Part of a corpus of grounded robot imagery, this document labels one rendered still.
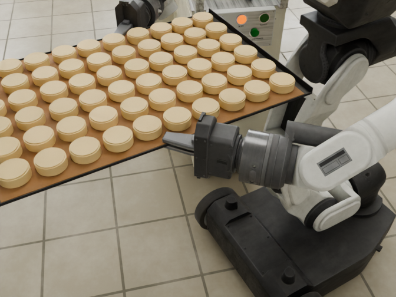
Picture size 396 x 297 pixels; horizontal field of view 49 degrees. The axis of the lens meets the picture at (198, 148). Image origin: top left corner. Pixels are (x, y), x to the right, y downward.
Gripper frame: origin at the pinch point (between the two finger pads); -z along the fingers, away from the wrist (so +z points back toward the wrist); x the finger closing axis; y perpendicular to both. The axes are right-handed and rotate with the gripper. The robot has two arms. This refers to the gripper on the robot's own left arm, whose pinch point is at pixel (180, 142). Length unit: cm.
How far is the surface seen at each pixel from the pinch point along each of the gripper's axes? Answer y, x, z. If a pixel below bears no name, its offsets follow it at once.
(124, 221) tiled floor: -51, -100, -44
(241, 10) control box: -87, -16, -7
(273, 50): -95, -34, 5
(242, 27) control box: -87, -22, -6
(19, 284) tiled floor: -13, -100, -71
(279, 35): -96, -27, 6
